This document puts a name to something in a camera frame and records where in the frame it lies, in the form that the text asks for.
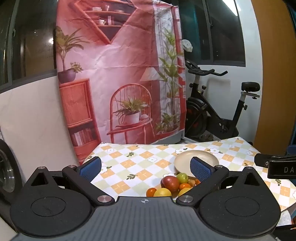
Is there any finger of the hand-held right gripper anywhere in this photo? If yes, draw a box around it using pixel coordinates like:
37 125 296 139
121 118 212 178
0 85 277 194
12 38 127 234
270 155 296 161
254 153 296 179

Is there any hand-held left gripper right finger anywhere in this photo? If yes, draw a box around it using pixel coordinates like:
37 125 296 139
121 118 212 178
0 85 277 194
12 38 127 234
176 156 269 206

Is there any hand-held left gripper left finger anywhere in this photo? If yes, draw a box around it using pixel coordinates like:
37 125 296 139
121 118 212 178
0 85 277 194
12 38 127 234
22 156 115 206

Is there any beige round plate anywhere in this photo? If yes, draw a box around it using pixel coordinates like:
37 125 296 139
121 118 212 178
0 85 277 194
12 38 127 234
174 150 220 178

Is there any red apple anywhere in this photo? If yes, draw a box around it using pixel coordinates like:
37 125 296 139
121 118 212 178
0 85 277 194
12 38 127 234
161 176 180 192

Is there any black exercise bike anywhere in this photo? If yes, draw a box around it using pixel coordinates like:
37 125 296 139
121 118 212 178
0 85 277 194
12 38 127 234
184 59 260 141

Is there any checkered floral tablecloth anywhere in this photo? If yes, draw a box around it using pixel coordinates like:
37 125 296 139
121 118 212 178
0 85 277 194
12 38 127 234
84 137 296 226

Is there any brown wooden door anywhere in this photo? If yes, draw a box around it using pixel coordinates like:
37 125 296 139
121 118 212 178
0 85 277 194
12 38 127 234
251 0 296 149

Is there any pink printed backdrop cloth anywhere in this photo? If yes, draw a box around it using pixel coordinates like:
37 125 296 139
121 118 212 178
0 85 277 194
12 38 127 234
54 0 187 165

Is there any white plastic bag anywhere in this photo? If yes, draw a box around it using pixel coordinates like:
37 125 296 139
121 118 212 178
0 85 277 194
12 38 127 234
181 39 193 53

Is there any dark glass window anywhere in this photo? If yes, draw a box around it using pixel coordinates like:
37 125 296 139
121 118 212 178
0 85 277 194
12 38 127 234
0 0 58 91
179 0 246 68

